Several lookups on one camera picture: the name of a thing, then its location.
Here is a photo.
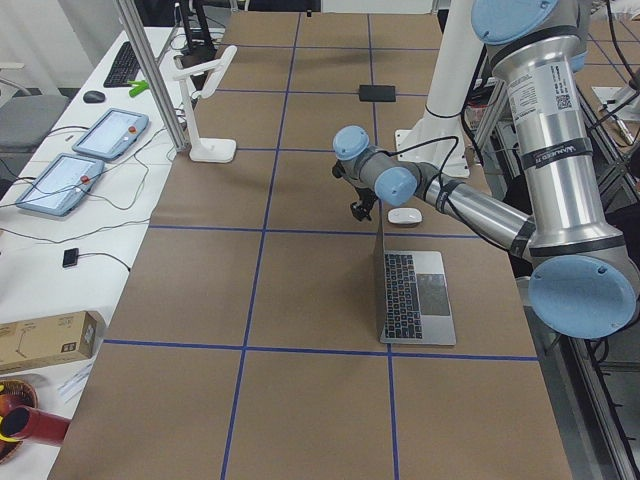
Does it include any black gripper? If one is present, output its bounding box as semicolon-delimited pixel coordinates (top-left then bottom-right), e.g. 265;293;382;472
350;187;376;222

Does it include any white computer mouse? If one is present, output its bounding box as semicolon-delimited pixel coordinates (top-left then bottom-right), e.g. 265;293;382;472
387;207;423;227

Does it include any grey laptop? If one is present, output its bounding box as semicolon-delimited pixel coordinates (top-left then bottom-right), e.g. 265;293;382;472
373;221;457;346

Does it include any black mouse pad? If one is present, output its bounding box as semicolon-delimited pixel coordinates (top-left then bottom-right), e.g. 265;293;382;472
358;84;396;103

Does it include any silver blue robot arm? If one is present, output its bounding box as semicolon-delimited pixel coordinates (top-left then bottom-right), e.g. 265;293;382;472
333;1;639;339

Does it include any black desk mouse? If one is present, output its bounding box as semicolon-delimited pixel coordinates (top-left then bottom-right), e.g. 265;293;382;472
82;90;106;104

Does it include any green object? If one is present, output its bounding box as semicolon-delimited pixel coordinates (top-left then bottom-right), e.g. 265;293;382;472
128;80;149;98

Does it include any blue teach pendant far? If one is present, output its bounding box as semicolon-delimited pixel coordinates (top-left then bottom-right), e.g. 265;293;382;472
72;108;149;161

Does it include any blue teach pendant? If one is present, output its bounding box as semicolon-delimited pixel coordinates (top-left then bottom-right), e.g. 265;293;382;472
72;108;149;161
15;154;105;217

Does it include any black keyboard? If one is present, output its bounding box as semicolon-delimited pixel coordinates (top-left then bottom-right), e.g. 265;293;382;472
103;41;140;88

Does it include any small black device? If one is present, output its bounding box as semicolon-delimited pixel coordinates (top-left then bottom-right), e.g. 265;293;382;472
62;248;80;268

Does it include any blue teach pendant near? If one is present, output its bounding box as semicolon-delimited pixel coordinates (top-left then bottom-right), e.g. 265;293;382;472
15;154;105;217

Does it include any cardboard box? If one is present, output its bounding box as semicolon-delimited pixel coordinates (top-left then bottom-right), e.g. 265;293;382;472
1;311;105;374

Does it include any woven basket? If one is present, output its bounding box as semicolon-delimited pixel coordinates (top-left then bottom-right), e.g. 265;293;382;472
1;379;38;463

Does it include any red bottle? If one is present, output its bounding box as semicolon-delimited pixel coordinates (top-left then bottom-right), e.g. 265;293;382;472
1;406;71;446

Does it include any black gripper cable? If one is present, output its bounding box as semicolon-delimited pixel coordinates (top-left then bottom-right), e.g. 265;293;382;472
384;135;461;187

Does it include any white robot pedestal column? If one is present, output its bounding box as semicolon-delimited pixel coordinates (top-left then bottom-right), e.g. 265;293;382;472
395;0;483;178

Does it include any aluminium frame post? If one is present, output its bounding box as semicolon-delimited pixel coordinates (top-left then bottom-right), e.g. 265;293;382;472
114;0;188;152

